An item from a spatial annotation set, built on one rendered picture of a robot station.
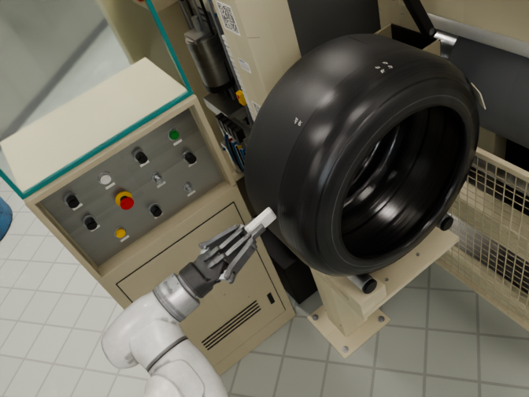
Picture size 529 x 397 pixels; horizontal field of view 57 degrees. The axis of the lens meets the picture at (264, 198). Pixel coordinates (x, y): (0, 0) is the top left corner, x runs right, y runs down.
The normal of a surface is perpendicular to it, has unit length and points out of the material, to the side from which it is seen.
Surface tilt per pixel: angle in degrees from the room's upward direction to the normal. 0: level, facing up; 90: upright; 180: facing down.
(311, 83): 16
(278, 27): 90
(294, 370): 0
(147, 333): 35
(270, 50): 90
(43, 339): 0
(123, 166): 90
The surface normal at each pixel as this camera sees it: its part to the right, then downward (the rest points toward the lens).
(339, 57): -0.26, -0.67
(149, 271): 0.55, 0.49
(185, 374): 0.38, -0.68
